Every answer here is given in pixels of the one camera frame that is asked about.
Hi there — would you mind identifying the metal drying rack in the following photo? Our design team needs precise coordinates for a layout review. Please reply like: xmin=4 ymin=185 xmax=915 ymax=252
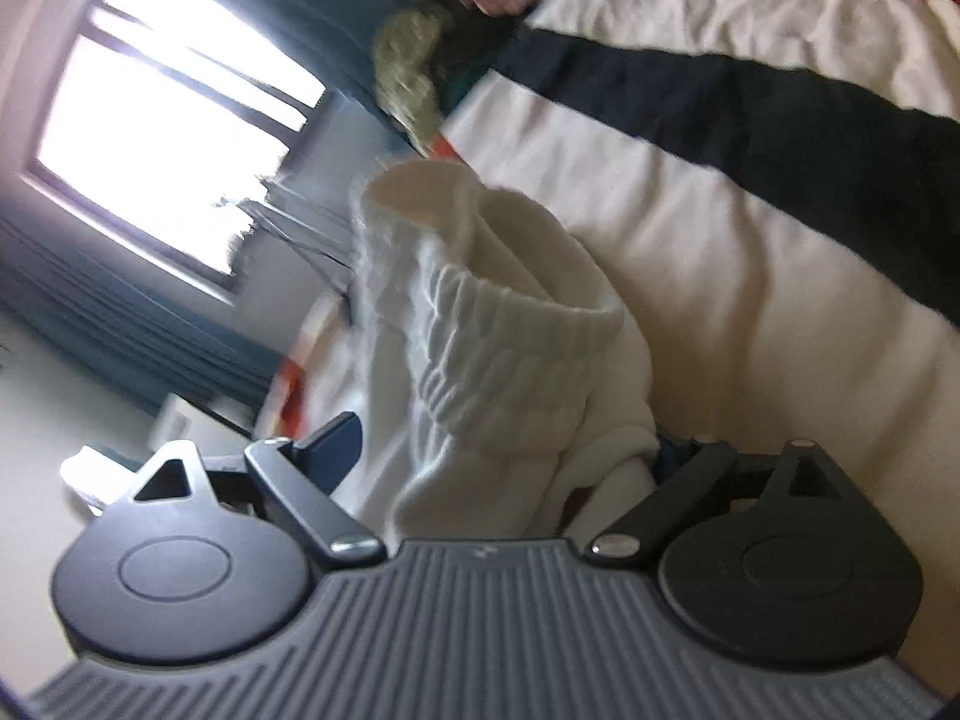
xmin=221 ymin=169 xmax=357 ymax=305

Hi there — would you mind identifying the striped blanket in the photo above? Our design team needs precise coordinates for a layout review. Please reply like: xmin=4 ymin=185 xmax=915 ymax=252
xmin=255 ymin=0 xmax=960 ymax=533

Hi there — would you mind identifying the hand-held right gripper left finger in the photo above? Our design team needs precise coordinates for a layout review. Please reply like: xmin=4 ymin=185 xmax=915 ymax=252
xmin=127 ymin=412 xmax=385 ymax=571

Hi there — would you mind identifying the white knit garment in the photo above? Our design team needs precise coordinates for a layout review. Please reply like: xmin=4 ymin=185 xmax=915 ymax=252
xmin=349 ymin=161 xmax=662 ymax=542

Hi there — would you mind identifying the green cloth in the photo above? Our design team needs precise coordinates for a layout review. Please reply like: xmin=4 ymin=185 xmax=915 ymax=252
xmin=373 ymin=4 xmax=452 ymax=156

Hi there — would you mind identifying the dark cloth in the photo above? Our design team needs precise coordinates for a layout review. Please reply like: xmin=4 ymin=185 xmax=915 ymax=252
xmin=427 ymin=0 xmax=526 ymax=113

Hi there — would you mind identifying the window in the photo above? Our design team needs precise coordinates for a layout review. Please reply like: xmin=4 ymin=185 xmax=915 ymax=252
xmin=28 ymin=0 xmax=332 ymax=299

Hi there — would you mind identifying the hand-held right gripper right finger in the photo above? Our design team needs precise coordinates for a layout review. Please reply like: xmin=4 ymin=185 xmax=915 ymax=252
xmin=591 ymin=437 xmax=852 ymax=563

